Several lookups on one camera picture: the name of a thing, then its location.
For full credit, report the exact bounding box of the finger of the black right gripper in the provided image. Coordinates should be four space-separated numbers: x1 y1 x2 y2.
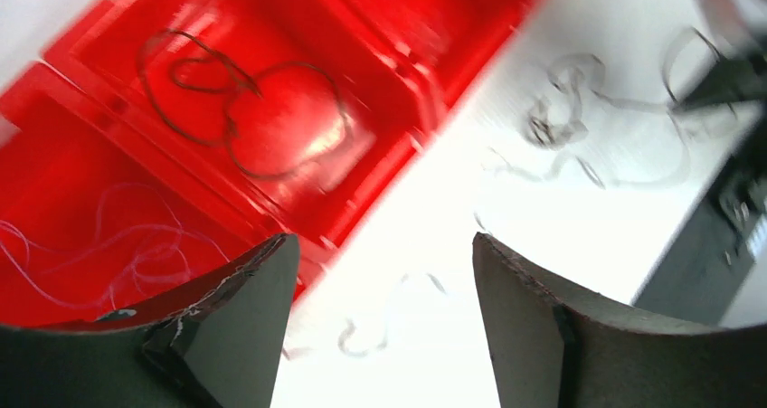
670 48 766 114

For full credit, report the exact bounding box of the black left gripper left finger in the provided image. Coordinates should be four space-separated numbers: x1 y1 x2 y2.
1 233 300 407

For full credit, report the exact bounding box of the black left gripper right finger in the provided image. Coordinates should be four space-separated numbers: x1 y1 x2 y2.
472 233 766 407

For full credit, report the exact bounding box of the red bin far left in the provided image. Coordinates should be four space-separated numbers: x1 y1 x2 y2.
1 62 269 327

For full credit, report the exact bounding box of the red bin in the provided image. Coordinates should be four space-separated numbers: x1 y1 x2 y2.
1 62 269 327
311 0 564 113
44 0 436 253

